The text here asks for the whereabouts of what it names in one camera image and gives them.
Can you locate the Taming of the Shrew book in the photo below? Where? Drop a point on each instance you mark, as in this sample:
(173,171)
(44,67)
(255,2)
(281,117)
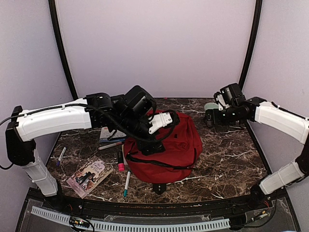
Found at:
(84,180)

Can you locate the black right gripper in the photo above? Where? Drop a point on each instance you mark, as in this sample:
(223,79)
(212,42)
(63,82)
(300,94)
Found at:
(217,120)

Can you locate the white pink-tipped marker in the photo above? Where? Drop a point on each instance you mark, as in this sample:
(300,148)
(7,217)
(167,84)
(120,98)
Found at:
(109,146)

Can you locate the small circuit board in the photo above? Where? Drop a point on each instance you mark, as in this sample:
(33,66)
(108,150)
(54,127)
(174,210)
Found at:
(78,222)

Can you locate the white blue workbook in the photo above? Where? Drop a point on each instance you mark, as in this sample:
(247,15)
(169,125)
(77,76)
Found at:
(107,136)

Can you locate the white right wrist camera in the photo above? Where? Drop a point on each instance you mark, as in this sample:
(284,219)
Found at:
(219,100)

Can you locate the white purple marker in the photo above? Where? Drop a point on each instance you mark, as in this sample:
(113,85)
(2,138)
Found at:
(61,156)

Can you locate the right black frame post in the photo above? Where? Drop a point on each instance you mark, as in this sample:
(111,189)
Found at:
(251,42)

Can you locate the left black frame post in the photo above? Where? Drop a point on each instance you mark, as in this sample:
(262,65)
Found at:
(61,49)

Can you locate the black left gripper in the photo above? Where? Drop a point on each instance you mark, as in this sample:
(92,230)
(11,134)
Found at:
(151,146)

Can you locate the black front rail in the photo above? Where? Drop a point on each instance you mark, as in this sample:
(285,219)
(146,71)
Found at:
(96,207)

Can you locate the red student backpack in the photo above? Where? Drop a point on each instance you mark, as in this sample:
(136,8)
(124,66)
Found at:
(183,148)

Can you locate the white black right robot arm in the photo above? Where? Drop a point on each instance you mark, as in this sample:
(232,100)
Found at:
(283,136)

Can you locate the black pink highlighter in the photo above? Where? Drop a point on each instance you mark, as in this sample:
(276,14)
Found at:
(120,161)

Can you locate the white teal marker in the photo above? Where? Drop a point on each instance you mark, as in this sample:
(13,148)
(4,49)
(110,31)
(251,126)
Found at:
(127,183)

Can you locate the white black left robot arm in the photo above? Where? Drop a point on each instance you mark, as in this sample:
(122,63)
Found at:
(24,126)

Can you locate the pale green ceramic bowl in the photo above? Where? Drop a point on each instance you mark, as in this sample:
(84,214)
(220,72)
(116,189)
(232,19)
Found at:
(211,106)

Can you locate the black frame post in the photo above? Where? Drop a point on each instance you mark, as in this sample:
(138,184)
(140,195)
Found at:
(251,42)
(61,49)

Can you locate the white slotted cable duct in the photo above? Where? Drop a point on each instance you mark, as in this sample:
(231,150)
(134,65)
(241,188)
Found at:
(134,224)

